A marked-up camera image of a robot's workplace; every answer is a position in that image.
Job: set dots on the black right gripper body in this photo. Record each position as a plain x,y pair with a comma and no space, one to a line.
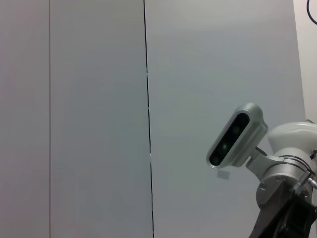
292,220

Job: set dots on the white and silver right arm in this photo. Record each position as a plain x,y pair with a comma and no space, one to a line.
280,171

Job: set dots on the small grey wall plate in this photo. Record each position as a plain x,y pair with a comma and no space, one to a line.
223,174

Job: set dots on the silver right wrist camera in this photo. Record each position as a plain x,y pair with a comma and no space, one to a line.
237,138

